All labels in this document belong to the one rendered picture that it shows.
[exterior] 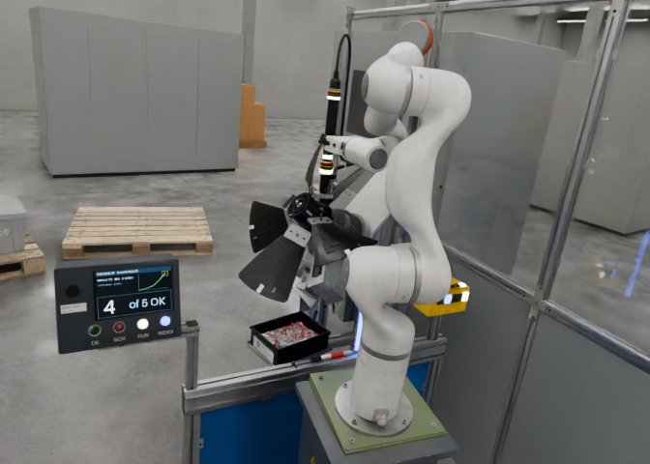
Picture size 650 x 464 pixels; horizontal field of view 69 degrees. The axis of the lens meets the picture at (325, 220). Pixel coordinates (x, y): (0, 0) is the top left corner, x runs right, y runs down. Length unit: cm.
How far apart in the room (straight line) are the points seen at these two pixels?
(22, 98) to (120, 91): 674
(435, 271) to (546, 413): 113
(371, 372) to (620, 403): 96
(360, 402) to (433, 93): 71
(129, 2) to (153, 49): 686
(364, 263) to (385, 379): 28
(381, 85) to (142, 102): 621
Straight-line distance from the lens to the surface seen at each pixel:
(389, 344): 106
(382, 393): 114
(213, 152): 748
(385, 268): 97
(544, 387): 201
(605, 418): 189
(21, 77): 1350
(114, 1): 1379
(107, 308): 118
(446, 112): 101
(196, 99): 728
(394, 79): 98
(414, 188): 98
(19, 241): 426
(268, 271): 174
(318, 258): 153
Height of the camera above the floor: 172
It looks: 18 degrees down
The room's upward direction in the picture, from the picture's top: 6 degrees clockwise
